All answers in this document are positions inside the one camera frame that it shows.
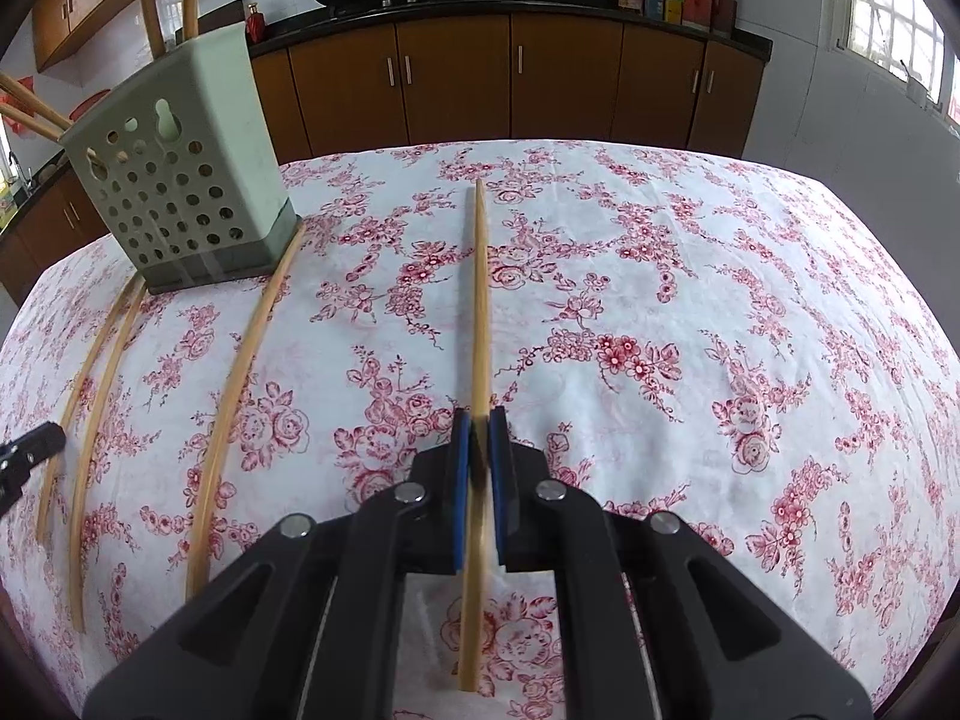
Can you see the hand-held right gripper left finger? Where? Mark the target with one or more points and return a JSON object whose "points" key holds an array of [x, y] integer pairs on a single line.
{"points": [[461, 487]]}

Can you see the gas stove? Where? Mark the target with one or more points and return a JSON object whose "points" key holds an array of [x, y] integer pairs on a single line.
{"points": [[420, 0]]}

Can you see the red bottle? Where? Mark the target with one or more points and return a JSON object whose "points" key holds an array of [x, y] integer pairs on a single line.
{"points": [[256, 24]]}

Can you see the colourful boxes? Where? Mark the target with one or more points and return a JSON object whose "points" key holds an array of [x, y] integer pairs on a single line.
{"points": [[664, 7]]}

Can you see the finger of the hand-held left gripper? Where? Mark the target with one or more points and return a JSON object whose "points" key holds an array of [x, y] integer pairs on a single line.
{"points": [[34, 448]]}

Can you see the barred sliding window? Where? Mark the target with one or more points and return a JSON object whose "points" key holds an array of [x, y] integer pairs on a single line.
{"points": [[885, 0]]}

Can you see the red floral tablecloth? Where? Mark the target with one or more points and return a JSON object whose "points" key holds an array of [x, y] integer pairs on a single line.
{"points": [[675, 315]]}

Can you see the wooden base cabinets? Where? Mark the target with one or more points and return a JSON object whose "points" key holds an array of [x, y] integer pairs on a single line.
{"points": [[450, 90]]}

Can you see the green perforated chopstick holder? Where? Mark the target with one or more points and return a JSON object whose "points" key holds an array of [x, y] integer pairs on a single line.
{"points": [[187, 165]]}

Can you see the red basin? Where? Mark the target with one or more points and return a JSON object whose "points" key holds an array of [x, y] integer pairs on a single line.
{"points": [[94, 101]]}

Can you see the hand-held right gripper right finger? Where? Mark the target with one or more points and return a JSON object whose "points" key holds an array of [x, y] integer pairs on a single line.
{"points": [[504, 480]]}

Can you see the wooden wall cabinets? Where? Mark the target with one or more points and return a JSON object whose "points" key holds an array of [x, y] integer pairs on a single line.
{"points": [[75, 7]]}

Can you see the black kitchen countertop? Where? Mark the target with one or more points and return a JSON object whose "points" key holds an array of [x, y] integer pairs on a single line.
{"points": [[570, 4]]}

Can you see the red jugs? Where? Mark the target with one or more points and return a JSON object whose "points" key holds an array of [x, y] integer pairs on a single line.
{"points": [[712, 0]]}

